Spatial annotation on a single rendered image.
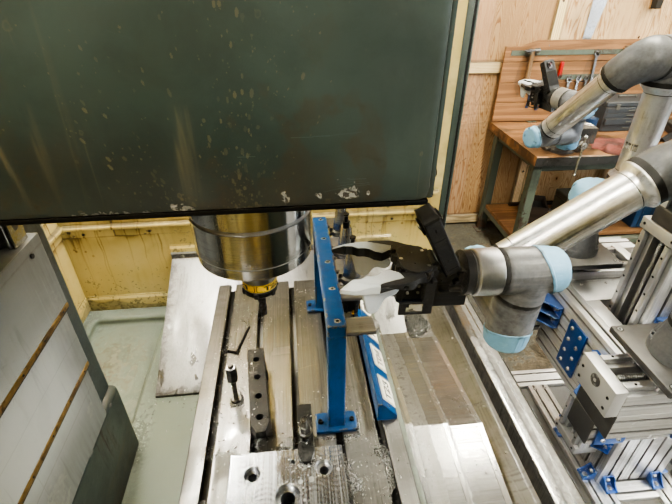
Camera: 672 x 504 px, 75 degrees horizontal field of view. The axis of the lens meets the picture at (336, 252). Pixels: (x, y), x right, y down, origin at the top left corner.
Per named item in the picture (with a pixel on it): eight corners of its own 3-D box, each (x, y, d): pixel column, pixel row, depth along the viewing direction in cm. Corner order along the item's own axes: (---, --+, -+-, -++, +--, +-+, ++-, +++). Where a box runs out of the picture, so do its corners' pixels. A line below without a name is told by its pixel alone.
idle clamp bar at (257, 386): (266, 363, 123) (264, 347, 119) (273, 447, 101) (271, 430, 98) (248, 366, 122) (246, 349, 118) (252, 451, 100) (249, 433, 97)
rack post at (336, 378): (354, 412, 109) (358, 322, 93) (358, 430, 105) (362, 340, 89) (314, 415, 108) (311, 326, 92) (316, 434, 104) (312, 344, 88)
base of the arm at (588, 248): (581, 234, 156) (589, 209, 150) (606, 257, 143) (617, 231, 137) (540, 236, 154) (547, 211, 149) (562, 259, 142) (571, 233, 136)
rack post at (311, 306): (335, 300, 146) (335, 222, 130) (337, 311, 142) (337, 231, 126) (305, 302, 145) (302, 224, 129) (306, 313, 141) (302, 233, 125)
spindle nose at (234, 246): (218, 220, 69) (206, 146, 62) (319, 224, 68) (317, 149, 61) (178, 280, 56) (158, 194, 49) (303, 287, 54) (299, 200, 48)
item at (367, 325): (376, 317, 93) (377, 314, 93) (381, 334, 89) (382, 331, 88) (344, 319, 92) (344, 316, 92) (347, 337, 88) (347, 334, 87)
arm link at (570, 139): (541, 146, 161) (549, 116, 155) (565, 143, 164) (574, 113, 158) (557, 153, 155) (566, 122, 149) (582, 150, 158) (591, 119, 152)
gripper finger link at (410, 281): (386, 299, 60) (435, 281, 64) (387, 291, 59) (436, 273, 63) (366, 281, 63) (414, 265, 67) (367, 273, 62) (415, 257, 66)
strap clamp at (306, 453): (312, 432, 105) (310, 390, 96) (316, 486, 94) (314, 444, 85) (298, 433, 104) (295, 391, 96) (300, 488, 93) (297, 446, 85)
